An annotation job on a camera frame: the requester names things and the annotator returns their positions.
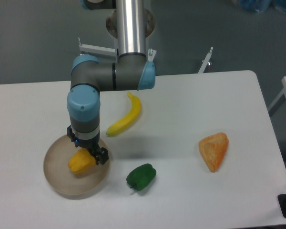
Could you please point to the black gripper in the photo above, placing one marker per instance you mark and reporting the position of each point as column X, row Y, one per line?
column 100, row 154

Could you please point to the yellow bell pepper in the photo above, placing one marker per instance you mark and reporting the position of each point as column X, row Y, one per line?
column 81, row 161

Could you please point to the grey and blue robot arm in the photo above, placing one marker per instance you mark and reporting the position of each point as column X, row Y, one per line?
column 131, row 71

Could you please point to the beige round plate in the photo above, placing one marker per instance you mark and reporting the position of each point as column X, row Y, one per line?
column 66, row 183

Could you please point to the green bell pepper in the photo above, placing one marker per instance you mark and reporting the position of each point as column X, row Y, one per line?
column 141, row 177

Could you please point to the orange pepper slice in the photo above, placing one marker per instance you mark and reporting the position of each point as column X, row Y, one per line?
column 213, row 149

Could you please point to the yellow banana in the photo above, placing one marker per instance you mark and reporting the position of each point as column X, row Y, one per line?
column 125, row 122

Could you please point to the blue plastic bag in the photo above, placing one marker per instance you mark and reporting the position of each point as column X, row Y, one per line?
column 259, row 6

